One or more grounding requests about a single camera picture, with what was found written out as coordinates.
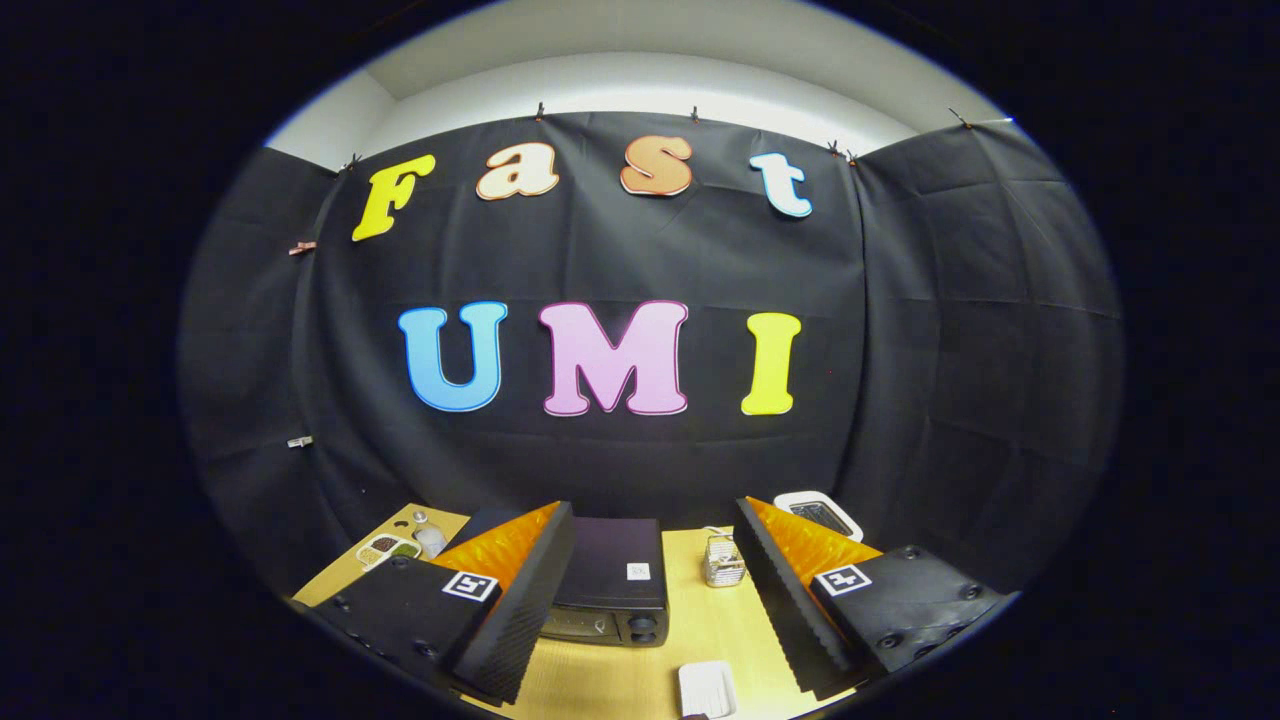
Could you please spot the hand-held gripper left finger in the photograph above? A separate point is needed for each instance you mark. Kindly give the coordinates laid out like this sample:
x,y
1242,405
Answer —
x,y
525,600

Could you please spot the black toaster oven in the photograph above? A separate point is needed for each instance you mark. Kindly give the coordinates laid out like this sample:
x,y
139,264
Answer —
x,y
610,565

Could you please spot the black backdrop cloth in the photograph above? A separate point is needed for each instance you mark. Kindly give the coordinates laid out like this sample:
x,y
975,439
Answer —
x,y
600,260

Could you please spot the white rectangular dish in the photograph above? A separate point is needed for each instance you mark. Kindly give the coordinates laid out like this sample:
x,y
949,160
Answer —
x,y
708,688

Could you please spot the clear glass container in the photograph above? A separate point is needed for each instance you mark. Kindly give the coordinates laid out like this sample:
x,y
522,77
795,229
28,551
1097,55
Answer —
x,y
724,565

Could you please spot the white divided condiment tray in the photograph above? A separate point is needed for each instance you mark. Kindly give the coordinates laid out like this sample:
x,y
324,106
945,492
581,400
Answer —
x,y
385,548

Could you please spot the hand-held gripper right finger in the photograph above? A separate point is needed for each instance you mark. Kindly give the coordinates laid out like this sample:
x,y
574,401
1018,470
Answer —
x,y
785,605

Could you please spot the cream white toaster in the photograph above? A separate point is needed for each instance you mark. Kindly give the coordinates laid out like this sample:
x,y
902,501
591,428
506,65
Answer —
x,y
815,505

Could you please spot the small silver-capped shaker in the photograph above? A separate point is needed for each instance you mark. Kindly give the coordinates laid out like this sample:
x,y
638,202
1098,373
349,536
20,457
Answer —
x,y
432,540

